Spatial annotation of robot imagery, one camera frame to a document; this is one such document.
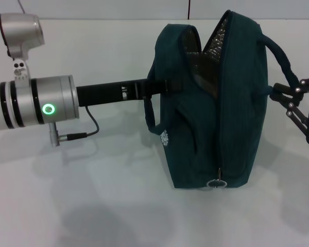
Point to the dark teal lunch bag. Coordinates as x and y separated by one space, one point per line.
234 115

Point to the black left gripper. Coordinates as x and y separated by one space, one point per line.
105 92

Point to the silver vented wrist camera box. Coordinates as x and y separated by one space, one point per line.
18 31

